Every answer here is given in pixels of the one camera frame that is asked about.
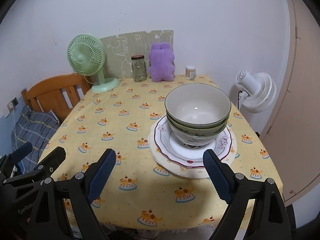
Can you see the grey plaid pillow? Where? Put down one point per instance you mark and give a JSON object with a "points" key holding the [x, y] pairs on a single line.
{"points": [[36, 128]]}

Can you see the red-rimmed white plate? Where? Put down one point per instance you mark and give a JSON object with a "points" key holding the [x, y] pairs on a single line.
{"points": [[189, 156]]}

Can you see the beige door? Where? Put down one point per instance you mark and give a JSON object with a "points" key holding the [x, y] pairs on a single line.
{"points": [[291, 135]]}

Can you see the cotton swab container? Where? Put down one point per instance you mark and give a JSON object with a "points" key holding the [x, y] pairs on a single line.
{"points": [[190, 72]]}

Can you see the glass jar black lid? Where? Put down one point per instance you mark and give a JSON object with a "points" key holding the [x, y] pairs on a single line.
{"points": [[138, 68]]}

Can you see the green desk fan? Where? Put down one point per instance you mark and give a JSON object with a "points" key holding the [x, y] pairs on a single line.
{"points": [[86, 56]]}

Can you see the white floor fan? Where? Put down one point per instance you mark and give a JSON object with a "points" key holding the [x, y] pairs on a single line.
{"points": [[258, 91]]}

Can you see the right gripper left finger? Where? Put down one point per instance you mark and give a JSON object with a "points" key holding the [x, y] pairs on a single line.
{"points": [[82, 189]]}

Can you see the wooden bed headboard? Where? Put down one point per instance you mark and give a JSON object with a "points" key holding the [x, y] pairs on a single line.
{"points": [[58, 94]]}

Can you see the wall power outlet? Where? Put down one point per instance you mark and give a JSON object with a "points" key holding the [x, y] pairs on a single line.
{"points": [[12, 104]]}

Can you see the large orange-flower plate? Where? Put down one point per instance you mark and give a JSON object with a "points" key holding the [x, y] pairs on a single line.
{"points": [[183, 160]]}

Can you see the purple plush toy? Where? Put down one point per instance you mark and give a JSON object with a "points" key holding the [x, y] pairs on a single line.
{"points": [[161, 59]]}

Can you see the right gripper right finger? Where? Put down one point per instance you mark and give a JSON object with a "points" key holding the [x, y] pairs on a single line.
{"points": [[269, 219]]}

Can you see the scalloped orange-flower plate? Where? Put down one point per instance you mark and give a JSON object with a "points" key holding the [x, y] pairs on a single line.
{"points": [[189, 172]]}

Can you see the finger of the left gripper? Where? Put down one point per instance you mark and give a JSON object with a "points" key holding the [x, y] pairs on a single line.
{"points": [[51, 159], [21, 153]]}

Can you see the green patterned wall mat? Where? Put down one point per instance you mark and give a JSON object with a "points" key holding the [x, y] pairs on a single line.
{"points": [[120, 48]]}

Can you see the yellow patterned tablecloth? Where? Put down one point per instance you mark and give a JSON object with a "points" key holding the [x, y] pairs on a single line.
{"points": [[140, 193]]}

